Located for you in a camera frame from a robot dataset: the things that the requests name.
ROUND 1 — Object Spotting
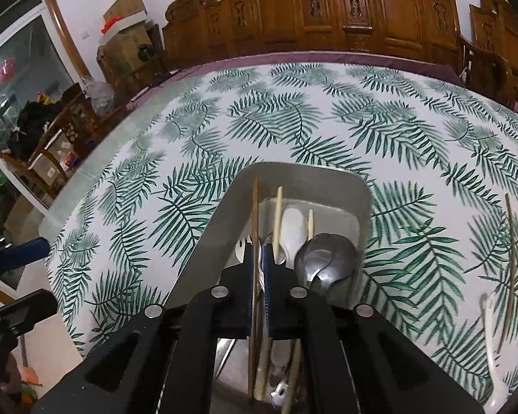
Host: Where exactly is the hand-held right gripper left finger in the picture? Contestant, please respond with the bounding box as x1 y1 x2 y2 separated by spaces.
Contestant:
30 244 255 414

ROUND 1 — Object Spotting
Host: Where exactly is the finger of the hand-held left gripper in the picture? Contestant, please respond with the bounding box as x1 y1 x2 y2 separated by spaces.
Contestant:
0 289 59 355
0 237 51 283

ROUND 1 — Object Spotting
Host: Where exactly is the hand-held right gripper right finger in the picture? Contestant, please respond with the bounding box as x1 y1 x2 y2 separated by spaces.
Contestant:
263 244 486 414

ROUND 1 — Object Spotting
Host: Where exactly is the white plastic spork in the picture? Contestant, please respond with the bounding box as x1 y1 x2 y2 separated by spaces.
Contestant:
235 236 253 265

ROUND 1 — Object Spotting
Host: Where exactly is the steel spoon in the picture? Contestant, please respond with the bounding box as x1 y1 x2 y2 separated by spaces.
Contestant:
304 264 357 296
294 232 360 290

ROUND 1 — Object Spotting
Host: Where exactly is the white plastic spoon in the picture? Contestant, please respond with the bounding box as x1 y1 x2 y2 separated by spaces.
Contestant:
280 206 308 269

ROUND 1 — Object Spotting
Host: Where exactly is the brown wooden chopstick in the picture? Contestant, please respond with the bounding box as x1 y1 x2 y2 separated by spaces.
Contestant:
247 177 260 403
496 193 518 353

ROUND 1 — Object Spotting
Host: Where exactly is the grey metal utensil container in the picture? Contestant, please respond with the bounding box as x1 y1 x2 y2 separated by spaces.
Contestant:
166 161 374 414

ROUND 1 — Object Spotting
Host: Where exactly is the plain wooden chair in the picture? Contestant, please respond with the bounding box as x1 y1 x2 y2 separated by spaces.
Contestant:
0 90 128 193

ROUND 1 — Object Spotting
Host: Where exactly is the black bag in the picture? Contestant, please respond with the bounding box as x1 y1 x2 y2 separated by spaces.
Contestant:
8 101 65 158

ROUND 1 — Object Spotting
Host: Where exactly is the clear plastic bag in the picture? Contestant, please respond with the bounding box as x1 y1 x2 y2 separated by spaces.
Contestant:
83 77 116 116

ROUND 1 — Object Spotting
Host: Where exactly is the leaf print tablecloth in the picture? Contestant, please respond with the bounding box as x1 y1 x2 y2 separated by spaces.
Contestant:
43 62 518 412

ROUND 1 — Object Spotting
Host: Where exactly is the wooden framed glass door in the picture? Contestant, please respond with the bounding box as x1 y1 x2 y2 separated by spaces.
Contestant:
0 0 92 227

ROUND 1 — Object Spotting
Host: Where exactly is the large cardboard box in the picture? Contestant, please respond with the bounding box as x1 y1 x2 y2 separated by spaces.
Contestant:
96 23 165 89

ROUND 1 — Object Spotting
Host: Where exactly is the white ceramic soup spoon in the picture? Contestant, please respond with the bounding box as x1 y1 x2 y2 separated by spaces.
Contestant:
478 292 514 411

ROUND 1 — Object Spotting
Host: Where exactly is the purple tablecloth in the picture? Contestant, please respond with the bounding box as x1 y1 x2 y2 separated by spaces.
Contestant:
126 50 468 109

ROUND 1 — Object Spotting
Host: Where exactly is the carved wooden chair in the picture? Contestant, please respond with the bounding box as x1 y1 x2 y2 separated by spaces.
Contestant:
332 0 463 69
161 0 226 70
221 0 334 60
460 0 518 115

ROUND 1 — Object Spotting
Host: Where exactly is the small cardboard box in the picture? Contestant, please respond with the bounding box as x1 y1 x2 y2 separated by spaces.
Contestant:
102 0 148 32

